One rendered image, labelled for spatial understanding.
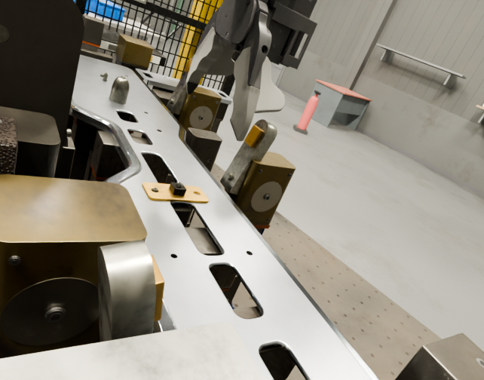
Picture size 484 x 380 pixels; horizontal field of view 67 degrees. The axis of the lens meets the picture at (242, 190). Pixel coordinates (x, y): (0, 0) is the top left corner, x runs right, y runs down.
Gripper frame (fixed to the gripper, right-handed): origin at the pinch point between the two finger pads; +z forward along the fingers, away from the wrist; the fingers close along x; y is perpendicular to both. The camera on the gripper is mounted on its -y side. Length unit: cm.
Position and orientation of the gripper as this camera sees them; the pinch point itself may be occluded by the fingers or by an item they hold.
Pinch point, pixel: (205, 114)
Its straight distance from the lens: 44.6
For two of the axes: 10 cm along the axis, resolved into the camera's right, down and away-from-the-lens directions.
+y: 8.0, 1.0, 5.9
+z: -3.8, 8.5, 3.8
